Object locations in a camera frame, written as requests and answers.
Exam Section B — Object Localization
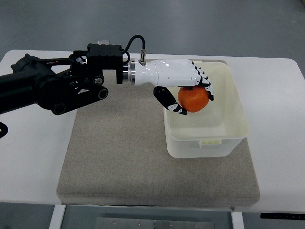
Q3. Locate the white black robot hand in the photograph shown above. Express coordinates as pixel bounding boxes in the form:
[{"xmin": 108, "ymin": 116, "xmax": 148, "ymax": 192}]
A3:
[{"xmin": 130, "ymin": 59, "xmax": 214, "ymax": 115}]

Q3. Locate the orange fruit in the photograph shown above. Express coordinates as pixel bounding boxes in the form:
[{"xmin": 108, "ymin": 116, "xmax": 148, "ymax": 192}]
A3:
[{"xmin": 178, "ymin": 86, "xmax": 210, "ymax": 113}]

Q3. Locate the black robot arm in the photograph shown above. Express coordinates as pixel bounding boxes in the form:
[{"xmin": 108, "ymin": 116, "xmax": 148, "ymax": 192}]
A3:
[{"xmin": 0, "ymin": 44, "xmax": 128, "ymax": 115}]

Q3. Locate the white plastic box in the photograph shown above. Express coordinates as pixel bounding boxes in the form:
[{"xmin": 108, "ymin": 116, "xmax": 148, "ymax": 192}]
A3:
[{"xmin": 163, "ymin": 61, "xmax": 249, "ymax": 158}]

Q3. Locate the grey felt mat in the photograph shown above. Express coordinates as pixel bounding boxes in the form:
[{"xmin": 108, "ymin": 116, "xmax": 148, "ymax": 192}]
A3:
[{"xmin": 57, "ymin": 76, "xmax": 260, "ymax": 208}]

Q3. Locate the white right table leg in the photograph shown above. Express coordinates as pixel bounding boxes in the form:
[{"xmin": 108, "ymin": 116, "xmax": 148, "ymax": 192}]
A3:
[{"xmin": 231, "ymin": 208, "xmax": 245, "ymax": 229}]

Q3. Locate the white table leg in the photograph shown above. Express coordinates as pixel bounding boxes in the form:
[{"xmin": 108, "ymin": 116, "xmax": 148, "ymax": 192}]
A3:
[
  {"xmin": 49, "ymin": 205, "xmax": 66, "ymax": 229},
  {"xmin": 231, "ymin": 208, "xmax": 245, "ymax": 229}
]

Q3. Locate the white left table leg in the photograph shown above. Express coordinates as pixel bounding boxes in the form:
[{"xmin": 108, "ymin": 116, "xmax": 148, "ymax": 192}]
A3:
[{"xmin": 49, "ymin": 205, "xmax": 66, "ymax": 229}]

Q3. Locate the black table control panel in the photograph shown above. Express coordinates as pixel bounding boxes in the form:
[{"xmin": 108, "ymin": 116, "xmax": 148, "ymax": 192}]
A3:
[{"xmin": 260, "ymin": 213, "xmax": 305, "ymax": 220}]

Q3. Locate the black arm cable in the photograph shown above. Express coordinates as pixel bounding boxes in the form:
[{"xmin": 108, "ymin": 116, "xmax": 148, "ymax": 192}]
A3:
[{"xmin": 121, "ymin": 35, "xmax": 148, "ymax": 66}]

